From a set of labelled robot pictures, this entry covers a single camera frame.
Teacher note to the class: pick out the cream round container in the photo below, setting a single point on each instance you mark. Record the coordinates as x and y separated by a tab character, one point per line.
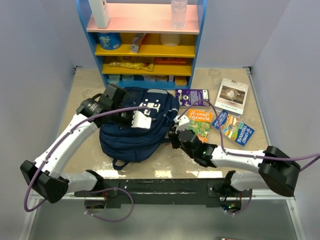
170	39

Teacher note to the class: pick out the silver foil snack packet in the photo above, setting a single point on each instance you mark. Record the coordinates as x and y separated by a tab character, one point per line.
137	42

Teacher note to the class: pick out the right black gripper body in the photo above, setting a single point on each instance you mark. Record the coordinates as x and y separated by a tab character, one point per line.
176	144

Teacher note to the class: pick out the orange red snack box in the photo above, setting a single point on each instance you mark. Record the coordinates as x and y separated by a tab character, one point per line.
171	60

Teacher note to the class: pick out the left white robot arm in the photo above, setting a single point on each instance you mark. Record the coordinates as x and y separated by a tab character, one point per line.
44	174

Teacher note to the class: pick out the white coffee cover book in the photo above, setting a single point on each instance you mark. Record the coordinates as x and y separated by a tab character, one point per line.
232	96

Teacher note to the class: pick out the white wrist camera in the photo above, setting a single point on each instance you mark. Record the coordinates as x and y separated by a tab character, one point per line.
181	123
139	120

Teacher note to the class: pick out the black metal base plate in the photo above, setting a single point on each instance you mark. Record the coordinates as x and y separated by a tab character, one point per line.
188	191

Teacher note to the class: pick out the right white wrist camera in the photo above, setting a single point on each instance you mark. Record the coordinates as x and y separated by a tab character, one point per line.
181	123

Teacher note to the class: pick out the white rectangular bottle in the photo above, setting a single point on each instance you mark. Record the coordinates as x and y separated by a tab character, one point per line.
100	13

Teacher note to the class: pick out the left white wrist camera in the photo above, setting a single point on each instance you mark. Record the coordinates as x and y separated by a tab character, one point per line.
139	120

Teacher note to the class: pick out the orange Treehouse book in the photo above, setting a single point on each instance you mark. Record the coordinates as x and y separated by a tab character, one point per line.
200	123

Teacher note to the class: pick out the small boxes bottom shelf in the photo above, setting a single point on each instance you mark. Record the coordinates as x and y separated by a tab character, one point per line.
125	78

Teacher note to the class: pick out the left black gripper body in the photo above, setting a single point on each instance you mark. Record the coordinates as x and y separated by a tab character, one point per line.
124	117

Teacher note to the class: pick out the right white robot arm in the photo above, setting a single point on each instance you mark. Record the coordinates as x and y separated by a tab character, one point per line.
263	169

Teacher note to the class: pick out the blue snack canister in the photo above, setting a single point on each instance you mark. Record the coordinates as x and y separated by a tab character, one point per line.
110	40

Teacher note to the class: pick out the yellow snack bag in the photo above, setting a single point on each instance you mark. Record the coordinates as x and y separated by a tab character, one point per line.
140	63

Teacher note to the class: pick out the navy blue student backpack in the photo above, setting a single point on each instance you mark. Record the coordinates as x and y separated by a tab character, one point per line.
127	144

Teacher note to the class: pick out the blue Treehouse book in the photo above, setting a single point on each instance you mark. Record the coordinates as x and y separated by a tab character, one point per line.
233	128

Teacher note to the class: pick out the purple paperback book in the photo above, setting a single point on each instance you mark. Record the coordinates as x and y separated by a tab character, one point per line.
187	97

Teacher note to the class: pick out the blue colourful shelf unit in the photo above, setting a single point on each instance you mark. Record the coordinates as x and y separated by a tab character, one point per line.
128	19

